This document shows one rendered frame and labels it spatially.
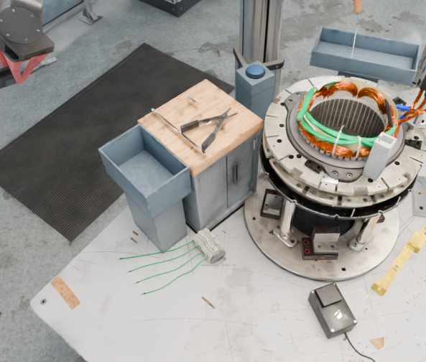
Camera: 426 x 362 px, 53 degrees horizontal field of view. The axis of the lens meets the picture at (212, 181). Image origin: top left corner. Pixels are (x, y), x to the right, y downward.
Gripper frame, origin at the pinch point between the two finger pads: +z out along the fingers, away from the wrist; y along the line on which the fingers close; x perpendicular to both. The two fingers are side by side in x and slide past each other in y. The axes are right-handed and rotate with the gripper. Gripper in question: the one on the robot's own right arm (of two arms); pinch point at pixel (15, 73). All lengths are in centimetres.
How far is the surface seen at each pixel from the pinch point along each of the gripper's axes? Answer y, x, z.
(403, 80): 49, 68, -13
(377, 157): 55, 29, -16
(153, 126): 17.0, 21.6, 9.1
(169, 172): 25.6, 20.6, 15.3
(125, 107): -55, 118, 119
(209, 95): 19.7, 35.5, 3.8
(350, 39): 32, 74, -10
